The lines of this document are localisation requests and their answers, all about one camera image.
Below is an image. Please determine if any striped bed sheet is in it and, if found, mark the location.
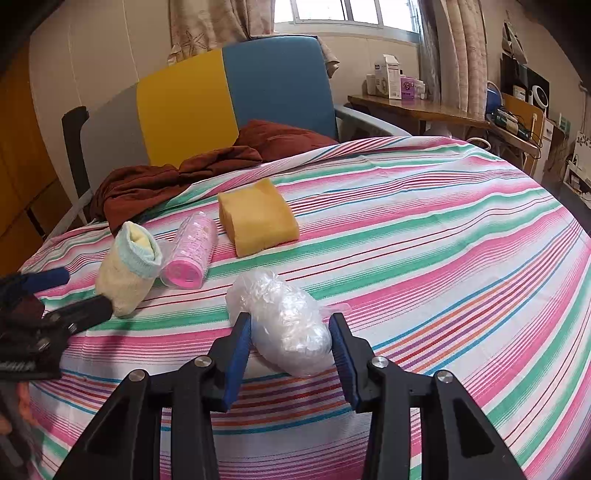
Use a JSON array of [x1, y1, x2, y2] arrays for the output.
[[18, 136, 591, 480]]

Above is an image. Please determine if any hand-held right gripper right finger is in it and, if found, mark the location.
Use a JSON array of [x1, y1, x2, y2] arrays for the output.
[[328, 312, 527, 480]]

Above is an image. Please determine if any cluttered storage shelf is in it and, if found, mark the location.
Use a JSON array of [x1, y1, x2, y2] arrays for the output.
[[485, 18, 591, 208]]

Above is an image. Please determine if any person's left forearm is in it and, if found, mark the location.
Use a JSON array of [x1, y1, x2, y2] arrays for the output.
[[0, 381, 43, 480]]

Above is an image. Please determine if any striped side curtain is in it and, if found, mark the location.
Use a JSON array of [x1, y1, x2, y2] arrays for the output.
[[418, 0, 490, 118]]

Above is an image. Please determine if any wooden wardrobe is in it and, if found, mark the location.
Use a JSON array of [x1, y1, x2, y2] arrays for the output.
[[0, 46, 70, 275]]

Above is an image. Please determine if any pink bag roll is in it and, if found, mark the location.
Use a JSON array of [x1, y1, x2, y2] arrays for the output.
[[159, 211, 219, 291]]

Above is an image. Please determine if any window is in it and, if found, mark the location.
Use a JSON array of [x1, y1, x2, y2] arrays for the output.
[[274, 0, 422, 34]]

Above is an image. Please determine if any grey bed side rail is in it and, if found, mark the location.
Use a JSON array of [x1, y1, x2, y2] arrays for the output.
[[335, 104, 413, 139]]

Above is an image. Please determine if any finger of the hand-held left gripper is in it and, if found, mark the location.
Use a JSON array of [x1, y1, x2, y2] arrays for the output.
[[41, 294, 114, 334], [0, 267, 71, 298]]

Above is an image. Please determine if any white carton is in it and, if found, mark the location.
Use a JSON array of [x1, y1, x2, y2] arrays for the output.
[[380, 54, 403, 100]]

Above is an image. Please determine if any black bed post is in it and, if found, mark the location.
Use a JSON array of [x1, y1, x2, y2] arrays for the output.
[[61, 106, 92, 215]]

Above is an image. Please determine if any clear plastic bag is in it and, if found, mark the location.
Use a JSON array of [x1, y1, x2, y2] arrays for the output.
[[225, 269, 352, 377]]

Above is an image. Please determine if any floral curtain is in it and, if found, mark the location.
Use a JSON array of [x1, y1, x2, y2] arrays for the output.
[[167, 0, 276, 61]]

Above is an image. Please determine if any brown cloth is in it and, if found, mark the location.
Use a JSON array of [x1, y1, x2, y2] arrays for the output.
[[90, 119, 340, 234]]

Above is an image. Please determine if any wooden desk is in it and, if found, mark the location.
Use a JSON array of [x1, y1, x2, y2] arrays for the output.
[[346, 93, 491, 136]]

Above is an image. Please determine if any yellow board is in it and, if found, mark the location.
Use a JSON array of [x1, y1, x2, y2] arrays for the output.
[[502, 93, 544, 139]]

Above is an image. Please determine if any yellow sponge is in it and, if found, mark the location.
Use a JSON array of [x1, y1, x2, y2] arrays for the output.
[[218, 179, 300, 258]]

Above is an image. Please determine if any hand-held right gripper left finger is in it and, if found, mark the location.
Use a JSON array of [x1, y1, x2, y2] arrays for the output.
[[53, 311, 253, 480]]

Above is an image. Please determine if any grey yellow blue chair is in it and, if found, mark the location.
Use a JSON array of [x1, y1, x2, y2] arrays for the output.
[[81, 34, 339, 204]]

